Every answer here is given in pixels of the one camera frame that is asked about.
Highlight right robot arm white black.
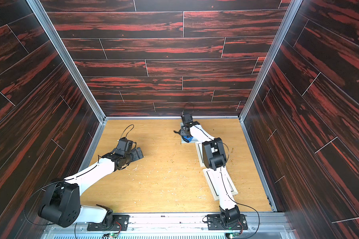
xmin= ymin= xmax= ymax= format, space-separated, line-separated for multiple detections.
xmin=175 ymin=121 xmax=241 ymax=228

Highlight cream picture frame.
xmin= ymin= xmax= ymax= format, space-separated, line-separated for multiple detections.
xmin=195 ymin=143 xmax=205 ymax=168
xmin=202 ymin=167 xmax=238 ymax=201

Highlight cream near picture frame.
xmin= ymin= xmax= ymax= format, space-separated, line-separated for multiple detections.
xmin=202 ymin=167 xmax=238 ymax=201

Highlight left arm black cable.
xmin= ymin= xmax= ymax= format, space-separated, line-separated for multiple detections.
xmin=23 ymin=123 xmax=135 ymax=226

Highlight light green picture frame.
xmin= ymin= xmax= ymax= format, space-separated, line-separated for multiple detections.
xmin=179 ymin=121 xmax=199 ymax=143

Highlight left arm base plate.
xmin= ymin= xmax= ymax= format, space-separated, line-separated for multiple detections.
xmin=87 ymin=214 xmax=130 ymax=232

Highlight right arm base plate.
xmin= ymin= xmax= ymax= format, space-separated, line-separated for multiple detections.
xmin=202 ymin=214 xmax=248 ymax=231

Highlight aluminium front rail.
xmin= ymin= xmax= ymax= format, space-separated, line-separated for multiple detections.
xmin=41 ymin=212 xmax=298 ymax=239

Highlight cream middle picture frame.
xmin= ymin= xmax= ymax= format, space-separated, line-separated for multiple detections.
xmin=195 ymin=143 xmax=205 ymax=168

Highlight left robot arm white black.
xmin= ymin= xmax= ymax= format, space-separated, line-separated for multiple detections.
xmin=37 ymin=147 xmax=144 ymax=230

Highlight blue microfiber cloth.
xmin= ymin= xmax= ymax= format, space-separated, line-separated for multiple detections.
xmin=181 ymin=136 xmax=193 ymax=143

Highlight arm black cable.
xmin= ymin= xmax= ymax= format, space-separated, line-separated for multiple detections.
xmin=23 ymin=123 xmax=135 ymax=226
xmin=182 ymin=102 xmax=261 ymax=239

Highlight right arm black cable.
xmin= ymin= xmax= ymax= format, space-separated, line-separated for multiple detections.
xmin=182 ymin=102 xmax=261 ymax=239

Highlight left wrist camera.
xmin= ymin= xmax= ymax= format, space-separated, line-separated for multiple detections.
xmin=116 ymin=137 xmax=134 ymax=153

